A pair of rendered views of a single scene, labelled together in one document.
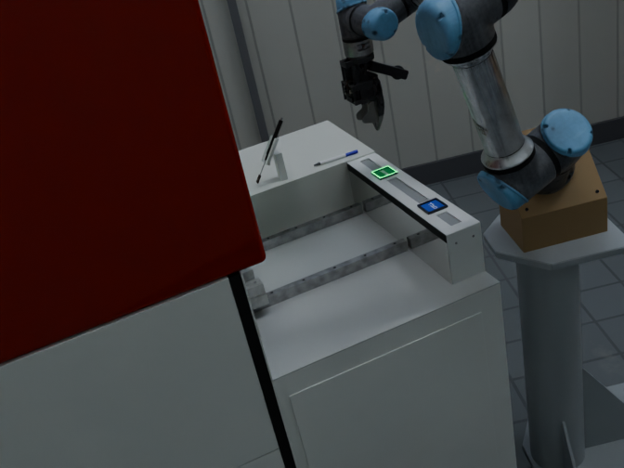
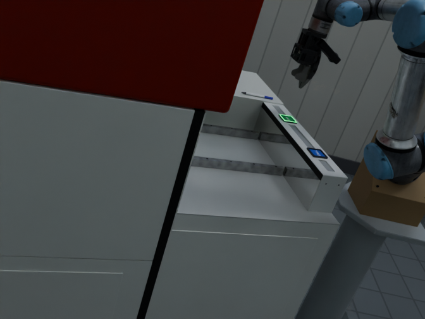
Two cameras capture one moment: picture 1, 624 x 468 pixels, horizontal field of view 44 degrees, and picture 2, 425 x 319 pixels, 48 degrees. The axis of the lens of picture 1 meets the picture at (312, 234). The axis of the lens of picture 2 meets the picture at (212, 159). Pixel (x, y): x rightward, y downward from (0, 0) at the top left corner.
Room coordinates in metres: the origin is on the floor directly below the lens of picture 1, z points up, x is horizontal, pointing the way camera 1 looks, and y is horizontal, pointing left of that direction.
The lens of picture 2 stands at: (0.21, 0.20, 1.58)
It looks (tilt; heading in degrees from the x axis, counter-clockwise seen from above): 27 degrees down; 353
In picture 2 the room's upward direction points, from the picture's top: 18 degrees clockwise
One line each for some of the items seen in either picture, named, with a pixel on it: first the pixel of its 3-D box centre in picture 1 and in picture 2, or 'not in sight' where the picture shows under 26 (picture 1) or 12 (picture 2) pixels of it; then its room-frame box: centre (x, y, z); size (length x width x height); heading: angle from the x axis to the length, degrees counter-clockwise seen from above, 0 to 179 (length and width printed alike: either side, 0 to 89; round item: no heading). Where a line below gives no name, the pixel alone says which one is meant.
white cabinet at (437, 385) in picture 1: (334, 360); (187, 226); (1.86, 0.02, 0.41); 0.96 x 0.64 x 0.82; 17
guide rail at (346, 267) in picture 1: (319, 278); (217, 163); (1.66, 0.00, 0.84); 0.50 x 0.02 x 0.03; 107
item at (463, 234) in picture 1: (409, 212); (294, 152); (1.80, -0.27, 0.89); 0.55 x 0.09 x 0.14; 17
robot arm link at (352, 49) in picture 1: (358, 47); (320, 26); (1.91, -0.22, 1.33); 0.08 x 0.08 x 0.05
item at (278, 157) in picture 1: (272, 160); not in sight; (2.02, 0.06, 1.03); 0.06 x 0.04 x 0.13; 107
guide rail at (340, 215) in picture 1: (283, 237); (199, 127); (1.92, 0.08, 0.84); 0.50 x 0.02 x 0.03; 107
